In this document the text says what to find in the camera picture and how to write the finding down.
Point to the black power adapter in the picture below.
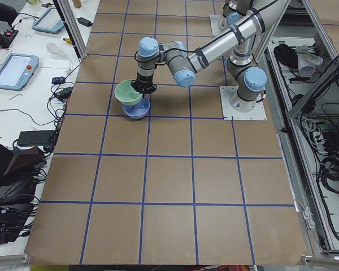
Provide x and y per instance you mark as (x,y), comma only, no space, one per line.
(84,22)

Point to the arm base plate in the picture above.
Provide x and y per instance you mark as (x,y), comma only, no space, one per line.
(218,24)
(234,108)

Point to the blue bowl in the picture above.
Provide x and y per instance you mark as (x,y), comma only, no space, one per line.
(138,110)

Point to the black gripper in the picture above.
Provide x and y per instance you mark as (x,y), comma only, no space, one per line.
(143,82)

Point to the far teach pendant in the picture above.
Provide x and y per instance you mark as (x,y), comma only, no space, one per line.
(49,22)

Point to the aluminium frame post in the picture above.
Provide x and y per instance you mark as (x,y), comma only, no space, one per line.
(65,12)

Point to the black flat power brick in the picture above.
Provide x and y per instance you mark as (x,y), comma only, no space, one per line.
(34,138)

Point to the green bowl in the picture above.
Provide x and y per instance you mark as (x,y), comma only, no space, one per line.
(126,94)

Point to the clear light bulb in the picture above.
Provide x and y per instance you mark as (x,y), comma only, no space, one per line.
(54,49)

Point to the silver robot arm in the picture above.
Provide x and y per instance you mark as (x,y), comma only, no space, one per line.
(241,22)
(233,11)

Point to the near teach pendant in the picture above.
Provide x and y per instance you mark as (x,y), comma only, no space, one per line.
(17,70)

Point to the teach pendant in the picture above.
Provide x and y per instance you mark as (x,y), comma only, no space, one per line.
(17,70)
(49,22)

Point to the black laptop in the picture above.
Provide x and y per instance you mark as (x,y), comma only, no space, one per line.
(17,161)

